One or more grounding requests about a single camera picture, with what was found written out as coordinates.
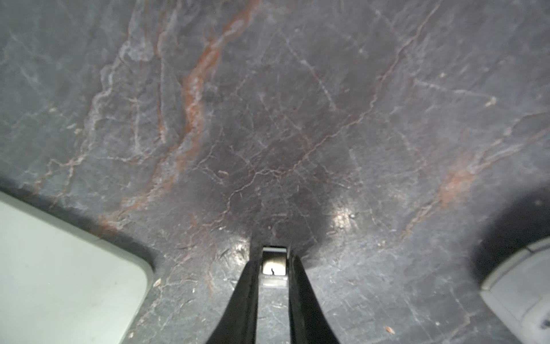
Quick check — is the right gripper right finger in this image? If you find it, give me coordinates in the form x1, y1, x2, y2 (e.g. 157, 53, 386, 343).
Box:
288, 253, 339, 344

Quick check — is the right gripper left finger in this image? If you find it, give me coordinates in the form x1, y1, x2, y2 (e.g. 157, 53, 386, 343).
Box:
205, 257, 262, 344

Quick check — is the silver laptop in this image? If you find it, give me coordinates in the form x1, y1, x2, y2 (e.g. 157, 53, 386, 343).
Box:
1, 193, 153, 343

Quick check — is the white wireless mouse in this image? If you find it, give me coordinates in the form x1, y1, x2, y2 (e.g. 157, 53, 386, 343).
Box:
481, 238, 550, 343

